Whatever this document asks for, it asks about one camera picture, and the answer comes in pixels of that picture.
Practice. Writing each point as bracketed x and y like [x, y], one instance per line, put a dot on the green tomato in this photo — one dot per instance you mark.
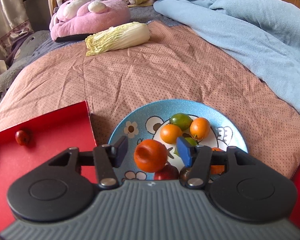
[190, 140]
[183, 121]

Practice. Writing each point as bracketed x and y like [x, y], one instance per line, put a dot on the orange tomato left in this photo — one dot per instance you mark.
[169, 133]

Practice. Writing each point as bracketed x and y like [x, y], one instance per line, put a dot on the orange tomato right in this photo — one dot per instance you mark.
[200, 128]

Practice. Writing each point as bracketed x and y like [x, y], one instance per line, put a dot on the orange mandarin fruit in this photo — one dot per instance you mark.
[150, 156]

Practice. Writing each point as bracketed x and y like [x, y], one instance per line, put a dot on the orange tomato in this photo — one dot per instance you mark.
[169, 133]
[200, 128]

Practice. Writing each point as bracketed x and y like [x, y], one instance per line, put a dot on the grey plush toy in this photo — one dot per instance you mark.
[26, 53]

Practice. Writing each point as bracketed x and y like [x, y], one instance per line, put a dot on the floral curtain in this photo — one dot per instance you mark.
[14, 23]

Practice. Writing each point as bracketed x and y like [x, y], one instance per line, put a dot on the red apple-like fruit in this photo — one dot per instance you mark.
[169, 172]

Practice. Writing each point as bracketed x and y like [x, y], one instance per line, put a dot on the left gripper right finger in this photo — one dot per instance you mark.
[199, 159]

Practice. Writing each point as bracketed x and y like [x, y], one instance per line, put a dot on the blue cartoon plate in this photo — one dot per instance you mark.
[147, 121]

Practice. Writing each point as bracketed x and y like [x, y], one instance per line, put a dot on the small red fruit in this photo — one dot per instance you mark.
[22, 138]

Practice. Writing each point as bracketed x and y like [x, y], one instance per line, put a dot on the pink dotted quilt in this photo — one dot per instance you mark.
[174, 64]

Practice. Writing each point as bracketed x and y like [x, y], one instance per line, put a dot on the light blue blanket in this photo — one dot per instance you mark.
[263, 35]

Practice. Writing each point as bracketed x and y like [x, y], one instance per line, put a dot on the red shallow box tray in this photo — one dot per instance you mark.
[50, 133]

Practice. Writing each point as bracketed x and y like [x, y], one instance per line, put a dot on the orange mandarin with stem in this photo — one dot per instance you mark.
[217, 169]

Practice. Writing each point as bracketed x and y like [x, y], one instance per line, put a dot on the pink plush cushion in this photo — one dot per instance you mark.
[77, 19]

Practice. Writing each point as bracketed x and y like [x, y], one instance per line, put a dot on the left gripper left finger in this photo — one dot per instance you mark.
[104, 158]

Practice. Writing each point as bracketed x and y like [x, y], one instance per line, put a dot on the dark tomato on plate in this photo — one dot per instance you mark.
[184, 174]

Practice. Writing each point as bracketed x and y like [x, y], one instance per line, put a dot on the napa cabbage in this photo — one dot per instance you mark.
[116, 38]

